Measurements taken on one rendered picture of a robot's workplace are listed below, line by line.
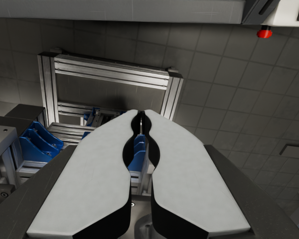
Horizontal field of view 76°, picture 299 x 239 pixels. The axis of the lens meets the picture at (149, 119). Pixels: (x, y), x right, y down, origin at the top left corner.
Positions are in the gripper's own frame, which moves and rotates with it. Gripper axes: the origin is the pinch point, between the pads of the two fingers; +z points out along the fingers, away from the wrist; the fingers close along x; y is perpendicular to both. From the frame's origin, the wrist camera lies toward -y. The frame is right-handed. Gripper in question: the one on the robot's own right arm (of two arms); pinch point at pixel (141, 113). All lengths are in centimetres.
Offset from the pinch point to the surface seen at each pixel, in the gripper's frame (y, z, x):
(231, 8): -5.7, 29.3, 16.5
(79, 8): -4.9, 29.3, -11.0
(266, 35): 0, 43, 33
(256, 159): 119, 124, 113
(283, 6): -6.2, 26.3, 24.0
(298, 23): -3.7, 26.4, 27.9
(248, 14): -4.8, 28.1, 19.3
